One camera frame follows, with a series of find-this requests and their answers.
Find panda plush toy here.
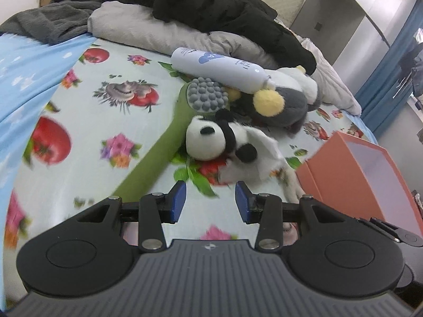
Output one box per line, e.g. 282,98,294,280
185,110,305,203

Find dark grey blanket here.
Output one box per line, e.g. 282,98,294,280
1,0,101,45

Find fruit-print bed sheet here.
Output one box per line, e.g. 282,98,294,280
1,39,377,301

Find hanging dark clothes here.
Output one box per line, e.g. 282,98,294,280
397,28,422,111

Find black jacket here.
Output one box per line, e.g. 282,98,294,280
101,0,317,75

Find green long-handled massage brush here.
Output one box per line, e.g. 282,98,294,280
113,82,215,203

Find white lotion bottle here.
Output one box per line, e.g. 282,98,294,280
171,47,276,95

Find light grey quilt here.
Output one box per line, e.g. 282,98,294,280
88,2,362,116

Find blue curtain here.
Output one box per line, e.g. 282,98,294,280
356,0,422,136

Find orange cardboard box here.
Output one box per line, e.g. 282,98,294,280
296,132,422,236

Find light blue bed sheet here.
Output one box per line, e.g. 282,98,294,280
0,31,98,225

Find grey white penguin plush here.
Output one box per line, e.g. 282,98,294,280
227,66,323,134

